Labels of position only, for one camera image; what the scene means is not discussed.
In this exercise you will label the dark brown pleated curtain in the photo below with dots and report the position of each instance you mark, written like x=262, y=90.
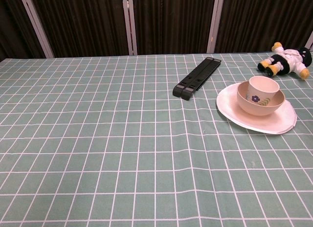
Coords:
x=171, y=21

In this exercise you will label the white screen frame post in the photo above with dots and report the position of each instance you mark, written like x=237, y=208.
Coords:
x=129, y=24
x=36, y=24
x=214, y=24
x=310, y=42

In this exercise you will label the green checked tablecloth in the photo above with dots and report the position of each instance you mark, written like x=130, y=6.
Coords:
x=97, y=139

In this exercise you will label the beige bowl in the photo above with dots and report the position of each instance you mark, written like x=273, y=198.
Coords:
x=259, y=110

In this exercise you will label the black folded laptop stand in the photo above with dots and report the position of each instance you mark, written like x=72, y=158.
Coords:
x=195, y=77

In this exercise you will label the small beige flower cup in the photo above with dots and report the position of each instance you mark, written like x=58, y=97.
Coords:
x=264, y=86

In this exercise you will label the white paper plate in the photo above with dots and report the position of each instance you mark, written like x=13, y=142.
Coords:
x=269, y=123

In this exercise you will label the black white plush toy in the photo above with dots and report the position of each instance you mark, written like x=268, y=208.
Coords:
x=288, y=60

